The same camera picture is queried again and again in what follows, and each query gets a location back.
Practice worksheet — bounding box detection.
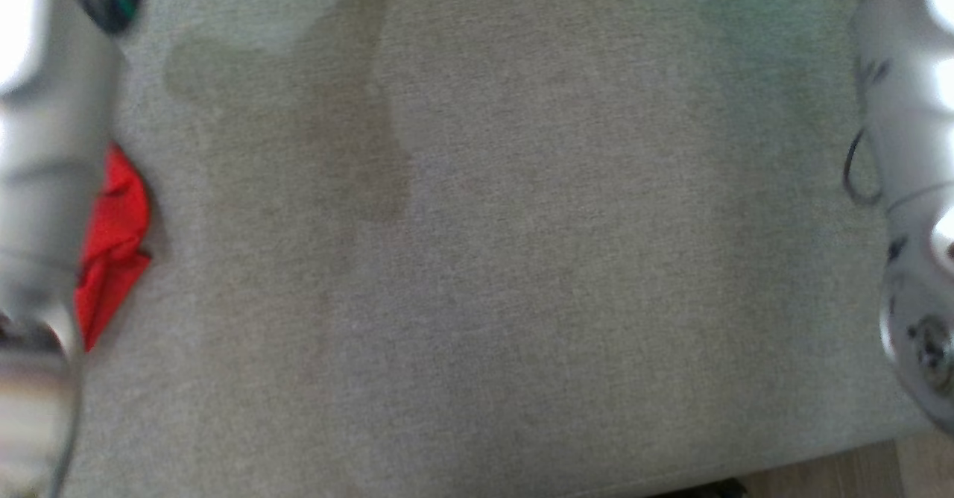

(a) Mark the red Bulls basketball jersey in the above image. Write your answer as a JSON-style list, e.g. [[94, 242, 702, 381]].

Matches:
[[73, 142, 154, 353]]

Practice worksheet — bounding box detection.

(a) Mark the grey fabric sofa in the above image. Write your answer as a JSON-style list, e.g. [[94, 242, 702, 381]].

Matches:
[[60, 0, 934, 498]]

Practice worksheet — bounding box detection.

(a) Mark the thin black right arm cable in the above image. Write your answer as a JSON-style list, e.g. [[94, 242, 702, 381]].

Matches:
[[842, 127, 885, 207]]

